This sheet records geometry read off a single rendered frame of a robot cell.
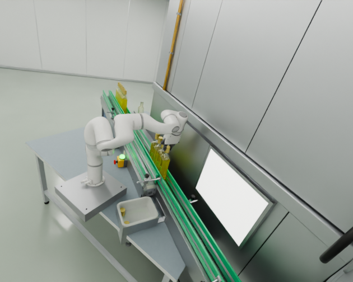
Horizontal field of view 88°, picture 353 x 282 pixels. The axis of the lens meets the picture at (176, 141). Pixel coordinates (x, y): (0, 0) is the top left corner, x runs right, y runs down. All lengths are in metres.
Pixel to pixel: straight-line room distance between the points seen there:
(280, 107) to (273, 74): 0.14
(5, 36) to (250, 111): 6.60
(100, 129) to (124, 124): 0.13
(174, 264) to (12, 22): 6.60
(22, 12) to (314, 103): 6.66
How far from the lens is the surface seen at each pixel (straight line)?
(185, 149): 1.26
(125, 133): 0.88
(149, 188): 1.29
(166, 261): 1.19
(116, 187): 1.37
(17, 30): 6.88
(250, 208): 0.94
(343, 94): 0.75
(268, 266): 1.04
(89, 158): 1.27
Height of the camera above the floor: 1.80
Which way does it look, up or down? 29 degrees down
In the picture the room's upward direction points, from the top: 15 degrees clockwise
